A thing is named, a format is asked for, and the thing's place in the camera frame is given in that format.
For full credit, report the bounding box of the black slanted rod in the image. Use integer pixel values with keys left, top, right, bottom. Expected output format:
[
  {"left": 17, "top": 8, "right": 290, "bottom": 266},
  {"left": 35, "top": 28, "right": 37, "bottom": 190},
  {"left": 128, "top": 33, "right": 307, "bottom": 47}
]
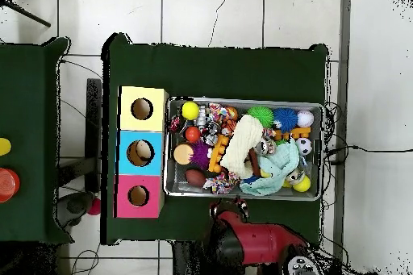
[{"left": 0, "top": 0, "right": 52, "bottom": 28}]

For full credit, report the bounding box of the yellow round object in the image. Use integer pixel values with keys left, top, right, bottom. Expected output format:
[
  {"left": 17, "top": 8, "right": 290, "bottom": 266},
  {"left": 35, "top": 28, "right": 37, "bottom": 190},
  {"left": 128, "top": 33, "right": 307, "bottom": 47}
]
[{"left": 0, "top": 137, "right": 12, "bottom": 156}]

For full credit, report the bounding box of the colourful patterned paper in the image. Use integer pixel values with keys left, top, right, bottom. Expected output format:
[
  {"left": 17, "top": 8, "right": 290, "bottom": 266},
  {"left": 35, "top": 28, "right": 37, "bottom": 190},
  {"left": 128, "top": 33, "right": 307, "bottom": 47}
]
[
  {"left": 207, "top": 102, "right": 232, "bottom": 123},
  {"left": 202, "top": 171, "right": 241, "bottom": 195}
]

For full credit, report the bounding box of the red orange ball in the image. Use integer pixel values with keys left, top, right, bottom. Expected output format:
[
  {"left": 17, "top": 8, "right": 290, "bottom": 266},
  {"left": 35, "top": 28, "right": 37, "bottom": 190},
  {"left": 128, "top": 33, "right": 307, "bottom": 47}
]
[{"left": 184, "top": 125, "right": 202, "bottom": 144}]

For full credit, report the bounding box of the large yellow ball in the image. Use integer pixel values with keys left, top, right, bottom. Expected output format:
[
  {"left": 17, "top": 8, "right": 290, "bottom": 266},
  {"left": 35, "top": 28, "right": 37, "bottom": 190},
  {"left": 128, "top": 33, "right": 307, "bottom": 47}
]
[{"left": 181, "top": 101, "right": 200, "bottom": 121}]

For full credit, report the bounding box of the green spiky ball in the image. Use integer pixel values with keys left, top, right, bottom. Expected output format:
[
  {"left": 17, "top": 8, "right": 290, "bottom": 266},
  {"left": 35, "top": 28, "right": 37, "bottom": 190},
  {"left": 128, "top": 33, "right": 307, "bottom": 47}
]
[{"left": 246, "top": 106, "right": 275, "bottom": 128}]

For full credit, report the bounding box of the orange red round object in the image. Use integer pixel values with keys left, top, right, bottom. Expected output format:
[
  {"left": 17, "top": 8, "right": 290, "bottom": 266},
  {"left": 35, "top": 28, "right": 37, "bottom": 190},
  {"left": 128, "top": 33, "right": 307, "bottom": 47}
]
[{"left": 0, "top": 167, "right": 21, "bottom": 204}]

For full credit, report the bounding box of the black floor cable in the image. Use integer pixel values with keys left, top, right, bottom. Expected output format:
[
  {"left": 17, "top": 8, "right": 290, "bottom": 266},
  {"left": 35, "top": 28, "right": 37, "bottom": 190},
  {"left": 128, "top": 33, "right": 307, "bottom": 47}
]
[{"left": 323, "top": 144, "right": 413, "bottom": 166}]

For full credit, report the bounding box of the black and white soccer ball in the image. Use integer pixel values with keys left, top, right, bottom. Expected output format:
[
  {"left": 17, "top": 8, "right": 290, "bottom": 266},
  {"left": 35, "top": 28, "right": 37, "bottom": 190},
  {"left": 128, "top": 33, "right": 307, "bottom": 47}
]
[{"left": 294, "top": 137, "right": 313, "bottom": 156}]

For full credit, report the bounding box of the shallow clear mesh bin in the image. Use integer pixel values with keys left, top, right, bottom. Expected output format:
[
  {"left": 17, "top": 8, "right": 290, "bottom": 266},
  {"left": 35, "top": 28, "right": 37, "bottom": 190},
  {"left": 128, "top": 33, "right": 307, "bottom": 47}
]
[{"left": 162, "top": 95, "right": 325, "bottom": 202}]

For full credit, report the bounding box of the black upright panel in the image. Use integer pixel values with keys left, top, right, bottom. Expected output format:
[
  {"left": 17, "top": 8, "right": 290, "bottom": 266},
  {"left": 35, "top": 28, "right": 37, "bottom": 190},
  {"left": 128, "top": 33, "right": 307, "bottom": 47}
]
[{"left": 85, "top": 77, "right": 103, "bottom": 194}]

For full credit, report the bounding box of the purple spiky ball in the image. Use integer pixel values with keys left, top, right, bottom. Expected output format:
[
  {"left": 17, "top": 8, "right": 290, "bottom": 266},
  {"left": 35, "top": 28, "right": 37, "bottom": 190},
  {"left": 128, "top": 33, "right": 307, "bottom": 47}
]
[{"left": 189, "top": 140, "right": 212, "bottom": 171}]

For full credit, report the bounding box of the wooden box with three holes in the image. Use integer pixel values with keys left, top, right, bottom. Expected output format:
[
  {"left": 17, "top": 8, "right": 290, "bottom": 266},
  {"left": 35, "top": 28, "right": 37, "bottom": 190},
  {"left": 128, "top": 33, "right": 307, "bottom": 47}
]
[{"left": 112, "top": 85, "right": 170, "bottom": 219}]

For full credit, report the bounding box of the dark green side table cloth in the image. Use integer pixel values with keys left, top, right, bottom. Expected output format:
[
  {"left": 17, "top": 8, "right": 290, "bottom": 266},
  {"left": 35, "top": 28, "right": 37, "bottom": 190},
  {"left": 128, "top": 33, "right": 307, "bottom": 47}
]
[{"left": 0, "top": 37, "right": 73, "bottom": 245}]

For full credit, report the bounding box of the white baseball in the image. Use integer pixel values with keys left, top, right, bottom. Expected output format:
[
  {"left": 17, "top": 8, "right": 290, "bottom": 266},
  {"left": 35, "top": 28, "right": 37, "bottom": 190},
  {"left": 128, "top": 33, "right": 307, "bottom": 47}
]
[{"left": 296, "top": 109, "right": 315, "bottom": 128}]

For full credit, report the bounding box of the mint green cloth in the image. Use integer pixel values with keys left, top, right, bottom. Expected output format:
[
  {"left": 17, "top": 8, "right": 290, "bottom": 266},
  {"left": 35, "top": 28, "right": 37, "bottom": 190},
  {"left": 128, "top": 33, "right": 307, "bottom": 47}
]
[{"left": 239, "top": 139, "right": 301, "bottom": 198}]

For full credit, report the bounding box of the blue spiky ball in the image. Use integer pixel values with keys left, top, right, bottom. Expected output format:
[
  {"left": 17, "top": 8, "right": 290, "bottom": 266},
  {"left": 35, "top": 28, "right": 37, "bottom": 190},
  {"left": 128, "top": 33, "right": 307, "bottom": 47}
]
[{"left": 272, "top": 106, "right": 298, "bottom": 134}]

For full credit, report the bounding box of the cream knitted cloth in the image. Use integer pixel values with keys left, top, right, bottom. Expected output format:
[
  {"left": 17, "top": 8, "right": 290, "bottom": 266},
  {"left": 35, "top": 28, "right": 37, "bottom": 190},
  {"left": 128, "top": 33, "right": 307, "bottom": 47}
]
[{"left": 219, "top": 114, "right": 265, "bottom": 180}]

